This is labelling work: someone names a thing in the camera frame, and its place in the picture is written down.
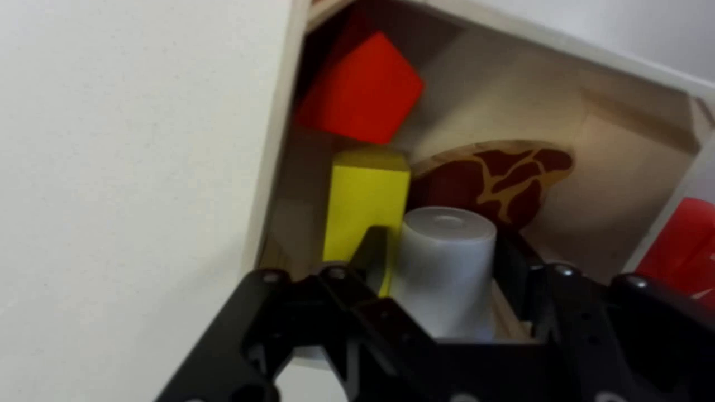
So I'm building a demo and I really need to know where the light wooden box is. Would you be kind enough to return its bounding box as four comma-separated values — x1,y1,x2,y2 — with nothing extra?
241,0,715,346

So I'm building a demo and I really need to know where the yellow toy block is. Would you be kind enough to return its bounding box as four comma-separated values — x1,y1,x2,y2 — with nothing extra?
320,148,412,299

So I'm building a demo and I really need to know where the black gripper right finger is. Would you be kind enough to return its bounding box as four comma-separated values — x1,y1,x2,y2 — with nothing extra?
491,228,715,402

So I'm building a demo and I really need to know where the white coffee pod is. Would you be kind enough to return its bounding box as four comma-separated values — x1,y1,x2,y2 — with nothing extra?
386,206,500,344

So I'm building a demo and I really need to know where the red toy piece outside box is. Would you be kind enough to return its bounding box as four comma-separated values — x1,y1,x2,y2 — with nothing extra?
634,195,715,313

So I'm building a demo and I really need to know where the brown patterned toy steak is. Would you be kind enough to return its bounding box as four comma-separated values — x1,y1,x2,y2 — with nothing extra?
405,139,576,234

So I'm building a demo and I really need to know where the red toy block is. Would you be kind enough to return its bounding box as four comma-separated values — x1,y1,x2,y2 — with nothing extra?
295,29,426,148

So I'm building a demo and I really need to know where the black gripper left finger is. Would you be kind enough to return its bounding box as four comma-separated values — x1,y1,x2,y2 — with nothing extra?
153,225,449,402

